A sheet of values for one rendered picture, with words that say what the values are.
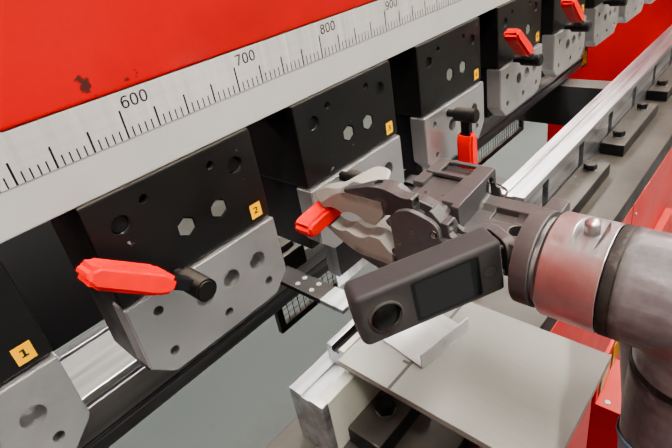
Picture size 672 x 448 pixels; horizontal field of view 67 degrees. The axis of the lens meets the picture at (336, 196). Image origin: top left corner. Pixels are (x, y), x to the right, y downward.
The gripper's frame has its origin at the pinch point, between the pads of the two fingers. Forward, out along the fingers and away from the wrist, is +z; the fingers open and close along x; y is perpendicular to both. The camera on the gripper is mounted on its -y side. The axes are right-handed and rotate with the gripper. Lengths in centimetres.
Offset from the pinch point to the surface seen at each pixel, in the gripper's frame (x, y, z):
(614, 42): -63, 221, 39
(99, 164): 13.2, -15.4, 2.9
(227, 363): -127, 28, 119
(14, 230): 12.0, -21.8, 3.0
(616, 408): -49, 28, -20
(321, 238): -4.6, 0.7, 2.5
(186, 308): -0.7, -14.8, 2.5
